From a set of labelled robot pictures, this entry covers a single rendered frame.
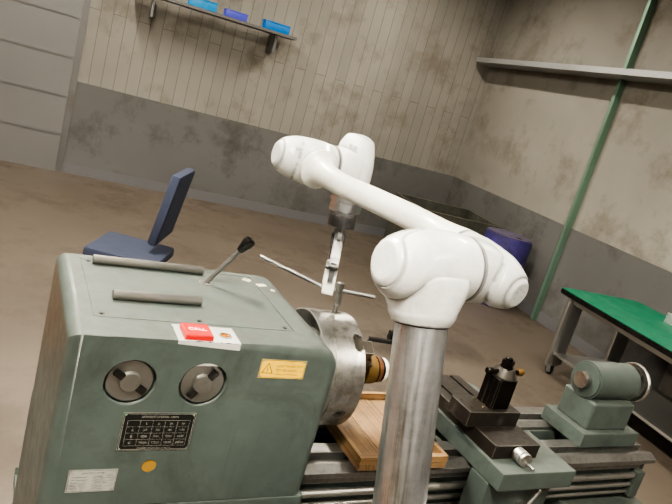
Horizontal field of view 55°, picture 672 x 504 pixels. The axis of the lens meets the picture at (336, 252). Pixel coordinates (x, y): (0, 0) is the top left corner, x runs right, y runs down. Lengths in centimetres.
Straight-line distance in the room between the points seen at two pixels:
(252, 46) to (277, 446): 723
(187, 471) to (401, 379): 56
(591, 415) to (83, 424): 174
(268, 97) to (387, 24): 185
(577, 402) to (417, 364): 141
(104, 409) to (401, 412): 59
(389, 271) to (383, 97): 791
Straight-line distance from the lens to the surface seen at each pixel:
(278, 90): 855
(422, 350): 118
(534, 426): 254
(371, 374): 185
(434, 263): 113
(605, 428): 260
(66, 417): 138
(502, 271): 125
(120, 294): 147
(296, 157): 157
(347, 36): 877
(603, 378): 248
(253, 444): 153
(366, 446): 191
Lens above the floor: 181
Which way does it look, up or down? 14 degrees down
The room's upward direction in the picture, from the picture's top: 16 degrees clockwise
